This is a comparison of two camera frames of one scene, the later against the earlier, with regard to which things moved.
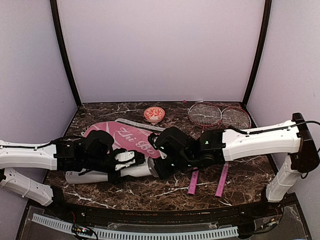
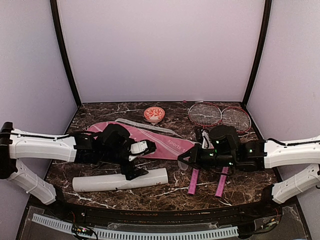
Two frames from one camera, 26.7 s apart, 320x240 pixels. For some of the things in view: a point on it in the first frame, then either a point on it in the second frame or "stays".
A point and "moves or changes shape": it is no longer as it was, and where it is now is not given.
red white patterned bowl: (154, 114) stays
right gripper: (163, 173) to (194, 160)
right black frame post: (266, 21) stays
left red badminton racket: (203, 114) stays
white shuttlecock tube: (148, 167) moves or changes shape
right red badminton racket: (232, 117) stays
